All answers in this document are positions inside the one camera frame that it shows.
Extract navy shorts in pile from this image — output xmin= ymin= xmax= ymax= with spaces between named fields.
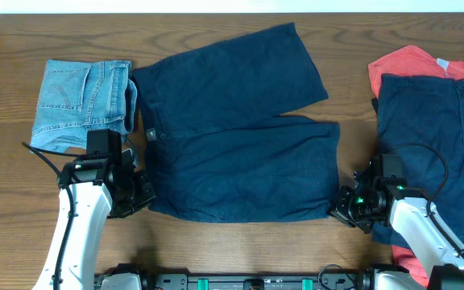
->
xmin=371 ymin=72 xmax=464 ymax=255

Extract folded light blue jeans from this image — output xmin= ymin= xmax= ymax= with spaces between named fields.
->
xmin=31 ymin=60 xmax=138 ymax=153

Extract black cable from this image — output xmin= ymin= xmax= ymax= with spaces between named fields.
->
xmin=21 ymin=141 xmax=88 ymax=290
xmin=383 ymin=142 xmax=464 ymax=279

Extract red t-shirt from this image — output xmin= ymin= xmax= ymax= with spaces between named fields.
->
xmin=367 ymin=44 xmax=464 ymax=287

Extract left black cable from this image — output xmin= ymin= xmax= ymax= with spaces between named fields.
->
xmin=21 ymin=141 xmax=88 ymax=290

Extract right black cable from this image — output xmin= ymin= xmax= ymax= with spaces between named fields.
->
xmin=383 ymin=142 xmax=464 ymax=279

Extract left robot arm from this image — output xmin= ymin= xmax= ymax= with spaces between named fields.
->
xmin=34 ymin=157 xmax=155 ymax=290

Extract navy blue shorts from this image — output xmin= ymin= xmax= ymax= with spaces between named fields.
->
xmin=133 ymin=23 xmax=340 ymax=223

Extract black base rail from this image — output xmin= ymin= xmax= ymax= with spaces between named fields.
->
xmin=94 ymin=263 xmax=378 ymax=290

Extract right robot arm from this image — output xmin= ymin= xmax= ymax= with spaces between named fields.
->
xmin=329 ymin=172 xmax=464 ymax=289

